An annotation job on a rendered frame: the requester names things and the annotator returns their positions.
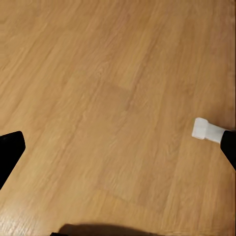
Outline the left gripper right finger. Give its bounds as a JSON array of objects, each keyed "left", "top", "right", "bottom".
[{"left": 220, "top": 130, "right": 236, "bottom": 170}]

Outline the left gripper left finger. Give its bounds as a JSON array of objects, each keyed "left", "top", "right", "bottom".
[{"left": 0, "top": 131, "right": 26, "bottom": 189}]

